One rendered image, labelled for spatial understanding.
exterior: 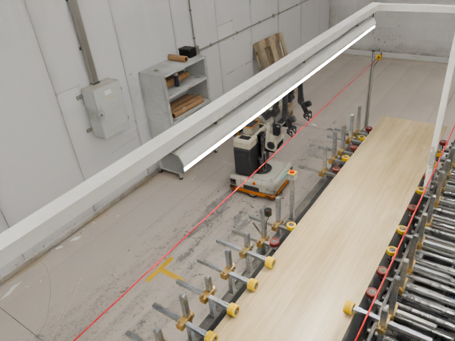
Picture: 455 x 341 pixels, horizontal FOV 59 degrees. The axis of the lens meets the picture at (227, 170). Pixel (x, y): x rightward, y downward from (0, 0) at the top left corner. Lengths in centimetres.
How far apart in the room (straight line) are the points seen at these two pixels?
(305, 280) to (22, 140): 318
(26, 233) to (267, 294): 202
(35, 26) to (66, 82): 65
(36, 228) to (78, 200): 15
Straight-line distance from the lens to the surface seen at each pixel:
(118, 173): 141
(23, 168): 480
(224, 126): 181
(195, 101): 587
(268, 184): 511
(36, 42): 468
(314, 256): 324
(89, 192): 135
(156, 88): 541
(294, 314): 287
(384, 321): 276
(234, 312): 282
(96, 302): 448
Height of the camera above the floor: 316
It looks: 32 degrees down
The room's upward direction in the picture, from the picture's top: 6 degrees counter-clockwise
